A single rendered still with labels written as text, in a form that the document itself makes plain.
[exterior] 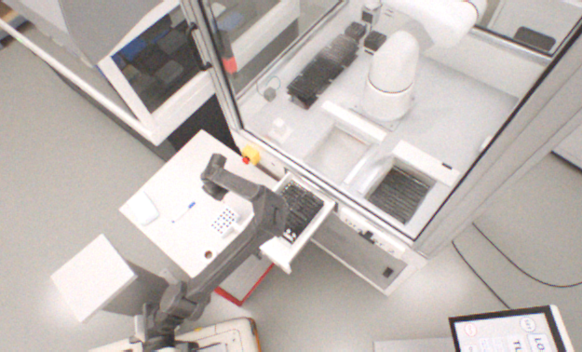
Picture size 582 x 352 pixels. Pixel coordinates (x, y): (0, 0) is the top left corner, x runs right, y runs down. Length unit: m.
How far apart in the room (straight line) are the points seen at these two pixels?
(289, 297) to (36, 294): 1.69
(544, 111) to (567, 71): 0.08
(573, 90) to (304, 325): 1.91
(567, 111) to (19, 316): 2.95
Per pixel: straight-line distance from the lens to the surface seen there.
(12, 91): 4.18
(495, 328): 1.29
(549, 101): 0.67
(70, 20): 1.45
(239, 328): 2.02
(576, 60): 0.62
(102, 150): 3.19
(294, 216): 1.45
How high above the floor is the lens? 2.25
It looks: 63 degrees down
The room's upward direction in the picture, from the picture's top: 10 degrees counter-clockwise
